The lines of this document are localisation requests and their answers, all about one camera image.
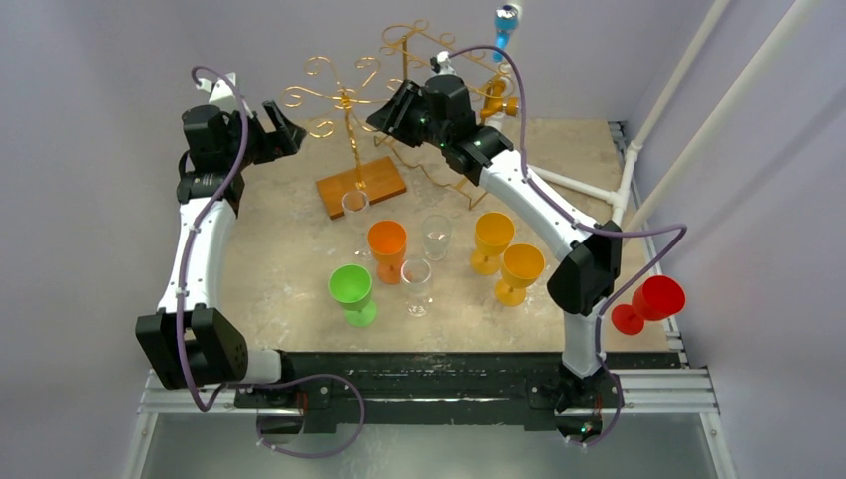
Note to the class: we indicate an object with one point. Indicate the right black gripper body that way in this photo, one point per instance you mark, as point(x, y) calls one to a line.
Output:
point(407, 113)

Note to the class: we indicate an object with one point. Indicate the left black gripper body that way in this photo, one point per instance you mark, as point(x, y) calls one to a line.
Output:
point(232, 122)

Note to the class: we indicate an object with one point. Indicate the gold scroll glass rack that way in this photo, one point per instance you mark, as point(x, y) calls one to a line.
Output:
point(377, 180)

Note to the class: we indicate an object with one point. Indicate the tall clear flute glass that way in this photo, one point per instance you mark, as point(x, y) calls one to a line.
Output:
point(355, 204)

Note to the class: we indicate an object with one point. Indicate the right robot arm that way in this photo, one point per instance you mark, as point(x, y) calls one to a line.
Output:
point(589, 254)

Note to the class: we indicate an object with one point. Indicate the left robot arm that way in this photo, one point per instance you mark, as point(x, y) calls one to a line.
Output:
point(209, 193)

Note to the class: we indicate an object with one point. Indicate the orange pipe fitting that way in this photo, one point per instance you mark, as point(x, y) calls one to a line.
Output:
point(495, 100)

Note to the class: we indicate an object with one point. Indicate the clear glass rear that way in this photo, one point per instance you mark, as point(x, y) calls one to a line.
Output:
point(436, 230)

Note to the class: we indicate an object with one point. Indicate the orange plastic goblet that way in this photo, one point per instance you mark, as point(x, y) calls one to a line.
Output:
point(388, 241)

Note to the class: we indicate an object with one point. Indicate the yellow goblet rear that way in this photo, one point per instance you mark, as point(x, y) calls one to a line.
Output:
point(493, 234)

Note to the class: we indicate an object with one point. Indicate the yellow goblet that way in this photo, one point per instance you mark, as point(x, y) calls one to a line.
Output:
point(493, 234)
point(521, 266)

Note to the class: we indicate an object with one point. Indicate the green plastic goblet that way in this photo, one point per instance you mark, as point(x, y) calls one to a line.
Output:
point(351, 287)

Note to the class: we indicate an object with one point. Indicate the clear glass front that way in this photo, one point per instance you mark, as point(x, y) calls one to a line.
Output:
point(416, 277)

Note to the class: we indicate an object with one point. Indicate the yellow goblet front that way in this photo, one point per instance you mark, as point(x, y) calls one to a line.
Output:
point(521, 266)

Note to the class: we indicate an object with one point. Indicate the red plastic goblet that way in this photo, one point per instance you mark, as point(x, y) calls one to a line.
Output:
point(658, 298)

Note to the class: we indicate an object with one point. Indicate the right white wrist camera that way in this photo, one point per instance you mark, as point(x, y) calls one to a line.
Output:
point(441, 64)

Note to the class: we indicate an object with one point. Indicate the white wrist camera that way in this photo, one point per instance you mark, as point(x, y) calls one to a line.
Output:
point(220, 93)
point(441, 64)

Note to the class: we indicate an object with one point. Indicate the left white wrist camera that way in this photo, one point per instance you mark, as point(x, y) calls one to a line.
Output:
point(220, 93)

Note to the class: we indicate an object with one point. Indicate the gold rectangular wire rack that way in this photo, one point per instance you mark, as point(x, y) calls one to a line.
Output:
point(414, 44)

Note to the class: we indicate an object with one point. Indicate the white pvc pipe frame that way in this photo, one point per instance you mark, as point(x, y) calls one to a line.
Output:
point(721, 99)

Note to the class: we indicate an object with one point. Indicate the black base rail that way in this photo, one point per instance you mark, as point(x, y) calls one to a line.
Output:
point(531, 390)

